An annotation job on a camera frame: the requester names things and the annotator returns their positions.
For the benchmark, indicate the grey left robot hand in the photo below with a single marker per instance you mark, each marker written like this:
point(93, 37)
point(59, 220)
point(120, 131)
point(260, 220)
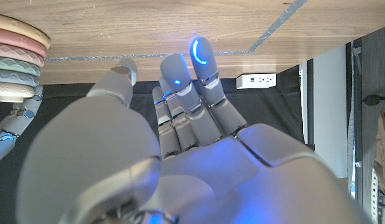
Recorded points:
point(226, 180)

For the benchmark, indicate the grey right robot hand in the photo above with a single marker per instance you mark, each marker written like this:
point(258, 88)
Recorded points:
point(12, 124)

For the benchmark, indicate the black fabric backdrop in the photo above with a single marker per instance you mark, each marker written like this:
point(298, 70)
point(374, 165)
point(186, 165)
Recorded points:
point(273, 109)

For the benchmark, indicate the white power strip box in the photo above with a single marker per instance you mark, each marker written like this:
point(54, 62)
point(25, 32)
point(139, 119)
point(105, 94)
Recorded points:
point(256, 81)

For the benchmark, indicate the black backdrop stand pole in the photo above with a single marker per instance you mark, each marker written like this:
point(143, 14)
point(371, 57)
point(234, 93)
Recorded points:
point(310, 102)

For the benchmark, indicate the beige hanging cloth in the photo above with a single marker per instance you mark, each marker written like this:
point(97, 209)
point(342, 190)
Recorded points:
point(384, 149)

